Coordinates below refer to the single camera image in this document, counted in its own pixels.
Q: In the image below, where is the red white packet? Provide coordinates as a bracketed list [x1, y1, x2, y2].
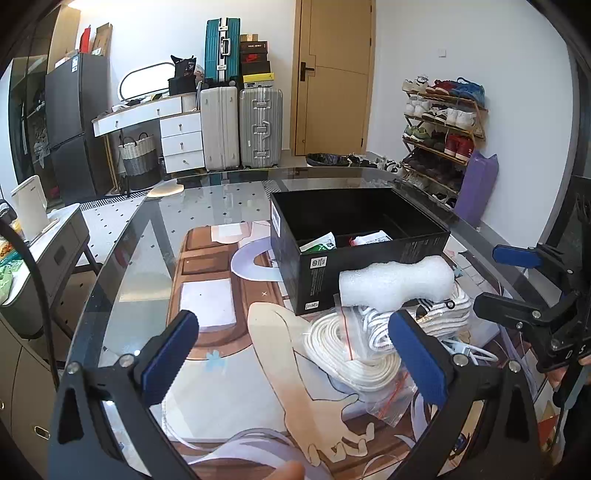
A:
[348, 231, 393, 247]

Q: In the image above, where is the beige round stool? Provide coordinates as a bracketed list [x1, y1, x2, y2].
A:
[148, 182, 185, 198]

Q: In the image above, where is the pile of snack packets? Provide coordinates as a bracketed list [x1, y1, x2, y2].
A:
[0, 222, 28, 305]

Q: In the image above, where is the black fridge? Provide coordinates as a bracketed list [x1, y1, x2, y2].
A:
[45, 53, 112, 206]

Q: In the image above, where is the teal suitcase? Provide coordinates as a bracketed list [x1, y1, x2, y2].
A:
[204, 17, 242, 86]

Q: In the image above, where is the white cable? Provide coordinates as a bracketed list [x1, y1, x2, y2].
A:
[434, 335, 500, 367]

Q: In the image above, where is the white suitcase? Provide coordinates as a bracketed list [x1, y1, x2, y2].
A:
[200, 85, 241, 172]

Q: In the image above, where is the beige cabinet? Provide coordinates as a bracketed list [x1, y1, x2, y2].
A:
[0, 318, 70, 467]

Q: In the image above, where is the white striped socks pack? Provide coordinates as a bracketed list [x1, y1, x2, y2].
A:
[406, 281, 474, 340]

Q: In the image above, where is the purple bag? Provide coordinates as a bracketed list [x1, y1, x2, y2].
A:
[455, 151, 499, 228]

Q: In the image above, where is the white kettle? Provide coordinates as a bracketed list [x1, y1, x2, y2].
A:
[11, 175, 49, 241]

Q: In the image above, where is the white foam roll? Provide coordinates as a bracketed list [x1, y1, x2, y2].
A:
[339, 255, 455, 311]

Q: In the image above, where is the wooden door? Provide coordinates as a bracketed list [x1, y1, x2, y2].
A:
[293, 0, 376, 157]

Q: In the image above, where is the white rope coil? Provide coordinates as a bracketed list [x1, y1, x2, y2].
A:
[302, 305, 419, 428]

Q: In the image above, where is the black basin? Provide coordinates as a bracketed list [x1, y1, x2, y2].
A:
[305, 152, 352, 168]

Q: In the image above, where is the white dresser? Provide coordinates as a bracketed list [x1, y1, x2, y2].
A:
[92, 92, 206, 174]

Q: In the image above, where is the woven grey white basket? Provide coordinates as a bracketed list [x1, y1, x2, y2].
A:
[119, 132, 160, 177]

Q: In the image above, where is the printed table mat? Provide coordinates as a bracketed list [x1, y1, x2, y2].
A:
[161, 222, 568, 480]

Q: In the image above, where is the black bag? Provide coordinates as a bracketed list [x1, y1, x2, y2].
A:
[167, 54, 199, 97]

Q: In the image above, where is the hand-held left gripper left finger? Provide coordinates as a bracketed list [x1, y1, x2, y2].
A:
[46, 309, 200, 480]

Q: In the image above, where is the green white packet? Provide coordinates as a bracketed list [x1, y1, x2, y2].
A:
[299, 232, 338, 254]

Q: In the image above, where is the black cardboard box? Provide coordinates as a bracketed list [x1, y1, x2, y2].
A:
[269, 187, 452, 317]

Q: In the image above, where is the person's right hand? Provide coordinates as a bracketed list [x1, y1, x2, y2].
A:
[549, 364, 573, 395]

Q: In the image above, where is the oval mirror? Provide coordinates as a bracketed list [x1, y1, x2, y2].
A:
[119, 61, 175, 103]

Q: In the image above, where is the grey side table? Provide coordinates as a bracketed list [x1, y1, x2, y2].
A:
[0, 203, 100, 337]

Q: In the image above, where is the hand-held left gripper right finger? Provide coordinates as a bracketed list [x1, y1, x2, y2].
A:
[388, 309, 543, 480]

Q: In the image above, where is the silver suitcase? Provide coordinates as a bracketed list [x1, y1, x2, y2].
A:
[239, 87, 284, 169]

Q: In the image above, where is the group of loose shoes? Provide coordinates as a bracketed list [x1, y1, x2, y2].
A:
[346, 154, 403, 175]

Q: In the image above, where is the brown cardboard box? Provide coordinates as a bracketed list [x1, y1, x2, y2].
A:
[95, 23, 114, 57]

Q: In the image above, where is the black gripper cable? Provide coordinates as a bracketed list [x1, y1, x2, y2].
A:
[0, 198, 63, 398]

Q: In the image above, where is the shoe rack with shoes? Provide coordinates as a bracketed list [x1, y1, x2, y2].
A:
[401, 75, 486, 206]

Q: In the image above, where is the person's left hand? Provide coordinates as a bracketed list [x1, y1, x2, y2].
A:
[261, 462, 306, 480]

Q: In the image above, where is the dark glass wardrobe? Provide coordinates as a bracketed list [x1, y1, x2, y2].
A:
[9, 55, 51, 185]

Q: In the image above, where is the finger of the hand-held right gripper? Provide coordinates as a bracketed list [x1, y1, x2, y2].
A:
[473, 292, 578, 343]
[492, 242, 578, 296]

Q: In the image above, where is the wooden shoe rack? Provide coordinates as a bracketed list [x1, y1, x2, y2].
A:
[401, 76, 488, 208]

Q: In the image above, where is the black white patterned rug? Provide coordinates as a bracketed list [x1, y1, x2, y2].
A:
[79, 190, 153, 212]

